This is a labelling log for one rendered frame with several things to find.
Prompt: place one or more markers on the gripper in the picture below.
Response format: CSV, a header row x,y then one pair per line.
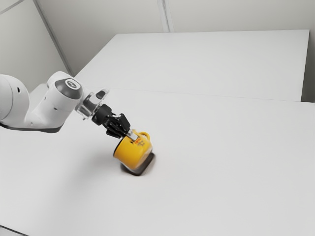
x,y
104,116

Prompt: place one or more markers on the yellow mug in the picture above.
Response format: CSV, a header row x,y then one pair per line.
x,y
134,153

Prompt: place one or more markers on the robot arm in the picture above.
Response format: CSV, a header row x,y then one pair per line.
x,y
49,103

